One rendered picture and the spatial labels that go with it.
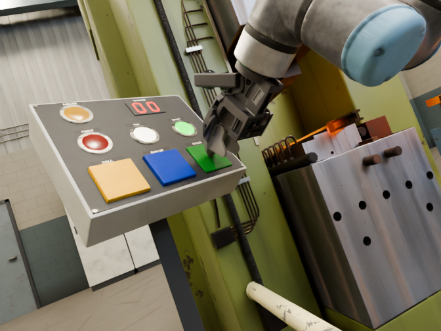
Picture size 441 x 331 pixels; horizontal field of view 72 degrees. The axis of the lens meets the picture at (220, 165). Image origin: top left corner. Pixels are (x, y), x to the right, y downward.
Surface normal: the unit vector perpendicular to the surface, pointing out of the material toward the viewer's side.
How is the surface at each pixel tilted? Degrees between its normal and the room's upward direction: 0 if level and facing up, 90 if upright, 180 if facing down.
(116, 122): 60
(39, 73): 90
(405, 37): 150
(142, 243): 90
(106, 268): 90
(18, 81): 90
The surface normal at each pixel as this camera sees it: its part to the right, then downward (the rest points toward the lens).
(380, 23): -0.41, -0.17
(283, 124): 0.25, -0.16
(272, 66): 0.15, 0.69
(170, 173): 0.36, -0.71
